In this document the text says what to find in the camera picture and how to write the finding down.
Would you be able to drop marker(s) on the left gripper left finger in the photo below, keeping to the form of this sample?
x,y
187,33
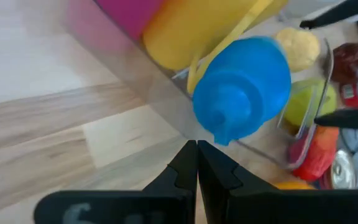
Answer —
x,y
172,199

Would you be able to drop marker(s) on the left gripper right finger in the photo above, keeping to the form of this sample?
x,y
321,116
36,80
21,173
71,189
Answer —
x,y
235,202

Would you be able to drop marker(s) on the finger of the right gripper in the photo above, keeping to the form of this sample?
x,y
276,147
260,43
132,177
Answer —
x,y
343,12
350,118

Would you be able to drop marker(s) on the red-orange toy mango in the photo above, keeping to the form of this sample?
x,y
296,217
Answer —
x,y
319,155

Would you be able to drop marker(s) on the dark red toy apple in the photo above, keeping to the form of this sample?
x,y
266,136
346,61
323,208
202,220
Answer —
x,y
353,60

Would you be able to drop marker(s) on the green toy apple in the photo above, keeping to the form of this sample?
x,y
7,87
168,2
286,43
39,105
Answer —
x,y
303,99

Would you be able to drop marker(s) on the clear rectangular tray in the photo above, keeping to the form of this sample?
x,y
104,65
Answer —
x,y
154,93

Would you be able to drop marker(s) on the blue squeeze bottle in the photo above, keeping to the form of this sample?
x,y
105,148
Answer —
x,y
244,90

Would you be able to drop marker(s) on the yellow squeeze bottle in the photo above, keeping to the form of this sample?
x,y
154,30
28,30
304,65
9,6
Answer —
x,y
185,34

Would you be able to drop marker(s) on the pink squeeze bottle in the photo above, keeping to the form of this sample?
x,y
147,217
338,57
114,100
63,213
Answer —
x,y
129,15

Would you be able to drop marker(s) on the yellow toy fruit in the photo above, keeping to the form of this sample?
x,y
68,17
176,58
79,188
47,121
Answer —
x,y
298,48

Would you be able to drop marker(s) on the yellow-orange toy mango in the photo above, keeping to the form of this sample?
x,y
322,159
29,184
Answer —
x,y
292,185

